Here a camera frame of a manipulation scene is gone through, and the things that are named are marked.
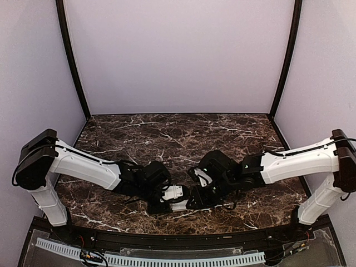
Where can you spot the black curved table rail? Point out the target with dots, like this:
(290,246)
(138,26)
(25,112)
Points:
(264,239)

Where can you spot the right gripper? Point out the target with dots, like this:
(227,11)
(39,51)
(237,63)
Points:
(200,201)

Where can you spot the right black frame post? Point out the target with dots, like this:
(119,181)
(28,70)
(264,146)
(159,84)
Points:
(287,58)

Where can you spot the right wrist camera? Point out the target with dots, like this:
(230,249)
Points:
(200,177)

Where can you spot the left black frame post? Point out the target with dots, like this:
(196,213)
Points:
(61,14)

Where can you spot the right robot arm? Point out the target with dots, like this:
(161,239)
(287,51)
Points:
(218,175)

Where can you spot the black frame post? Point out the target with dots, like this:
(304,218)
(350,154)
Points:
(287,58)
(61,14)

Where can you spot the white remote control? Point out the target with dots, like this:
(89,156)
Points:
(180,206)

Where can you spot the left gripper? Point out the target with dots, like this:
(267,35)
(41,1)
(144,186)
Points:
(166,208)

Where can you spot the grey slotted cable duct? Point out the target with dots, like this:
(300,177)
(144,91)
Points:
(141,258)

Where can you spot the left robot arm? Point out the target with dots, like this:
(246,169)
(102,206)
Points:
(45,153)

